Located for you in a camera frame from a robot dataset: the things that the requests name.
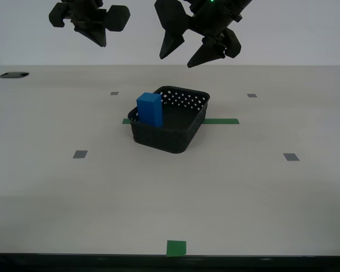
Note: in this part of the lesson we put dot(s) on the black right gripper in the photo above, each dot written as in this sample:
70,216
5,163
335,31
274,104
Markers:
211,17

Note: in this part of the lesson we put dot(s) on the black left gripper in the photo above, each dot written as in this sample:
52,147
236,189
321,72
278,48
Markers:
86,11

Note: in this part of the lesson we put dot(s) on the blue rectangular block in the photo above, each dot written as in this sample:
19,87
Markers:
150,109

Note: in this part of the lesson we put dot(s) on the black perforated plastic basket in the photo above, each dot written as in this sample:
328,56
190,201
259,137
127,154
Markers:
164,139

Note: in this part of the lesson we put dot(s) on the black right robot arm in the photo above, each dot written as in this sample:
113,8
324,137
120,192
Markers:
245,3

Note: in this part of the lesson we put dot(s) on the grey square tape marker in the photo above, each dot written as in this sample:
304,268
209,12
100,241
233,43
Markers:
80,154
291,157
252,95
114,93

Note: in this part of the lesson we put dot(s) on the green square tape patch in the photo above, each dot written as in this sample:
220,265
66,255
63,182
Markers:
176,248

